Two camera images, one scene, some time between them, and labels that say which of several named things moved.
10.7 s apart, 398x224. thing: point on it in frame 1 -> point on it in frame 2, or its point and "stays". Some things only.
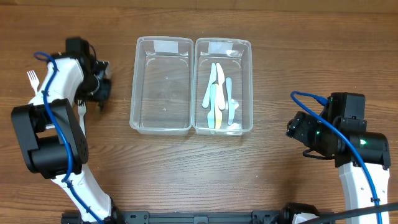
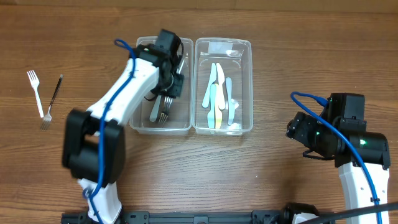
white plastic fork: (82, 109) -> (155, 109)
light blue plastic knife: (212, 79) stays
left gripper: (104, 88) -> (177, 84)
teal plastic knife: (211, 116) stays
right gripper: (296, 125) stays
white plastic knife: (221, 81) stays
